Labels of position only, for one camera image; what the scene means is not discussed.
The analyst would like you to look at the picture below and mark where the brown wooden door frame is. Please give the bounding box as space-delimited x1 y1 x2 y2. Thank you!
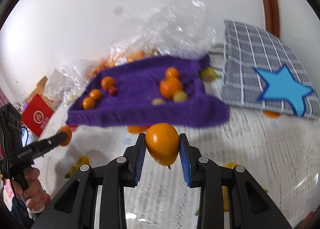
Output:
262 0 280 38

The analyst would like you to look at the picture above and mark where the large orange with stem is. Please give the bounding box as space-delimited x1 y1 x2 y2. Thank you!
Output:
159 78 183 100

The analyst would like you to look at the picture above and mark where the orange mandarin beside kumquat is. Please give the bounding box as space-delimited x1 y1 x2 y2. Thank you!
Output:
101 76 116 91

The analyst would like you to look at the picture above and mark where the green-brown longan fruit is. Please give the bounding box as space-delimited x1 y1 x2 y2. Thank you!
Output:
172 91 188 102
151 98 165 106

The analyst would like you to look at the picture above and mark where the small red fruit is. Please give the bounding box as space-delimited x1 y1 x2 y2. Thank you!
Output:
107 86 118 96

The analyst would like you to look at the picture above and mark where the oval orange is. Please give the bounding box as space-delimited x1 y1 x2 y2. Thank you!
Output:
145 123 180 169

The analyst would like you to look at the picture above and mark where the grey checked star cushion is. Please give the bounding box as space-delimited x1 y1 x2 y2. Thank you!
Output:
222 20 319 119

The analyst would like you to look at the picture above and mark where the clear plastic bag of fruit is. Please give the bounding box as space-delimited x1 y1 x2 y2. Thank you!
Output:
62 0 217 80

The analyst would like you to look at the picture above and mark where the small orange kumquat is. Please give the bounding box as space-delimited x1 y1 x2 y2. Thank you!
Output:
89 89 103 101

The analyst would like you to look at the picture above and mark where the green-brown longan fruit back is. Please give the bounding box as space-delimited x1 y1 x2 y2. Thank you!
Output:
172 91 188 102

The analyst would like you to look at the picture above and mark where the person's left hand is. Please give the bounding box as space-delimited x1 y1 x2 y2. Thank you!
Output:
11 168 48 211

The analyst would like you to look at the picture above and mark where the red paper gift bag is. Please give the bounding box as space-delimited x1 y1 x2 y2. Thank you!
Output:
22 94 54 137

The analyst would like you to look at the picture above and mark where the green-brown longan fruit front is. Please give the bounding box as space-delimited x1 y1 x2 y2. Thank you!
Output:
151 98 165 106

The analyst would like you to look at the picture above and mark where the white plastic bag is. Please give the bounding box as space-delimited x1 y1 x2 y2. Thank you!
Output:
43 69 67 101

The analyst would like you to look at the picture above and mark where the small round orange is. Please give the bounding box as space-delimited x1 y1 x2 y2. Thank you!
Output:
165 67 180 79

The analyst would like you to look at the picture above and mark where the purple towel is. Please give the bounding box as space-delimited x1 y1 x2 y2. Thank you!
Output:
66 55 229 128

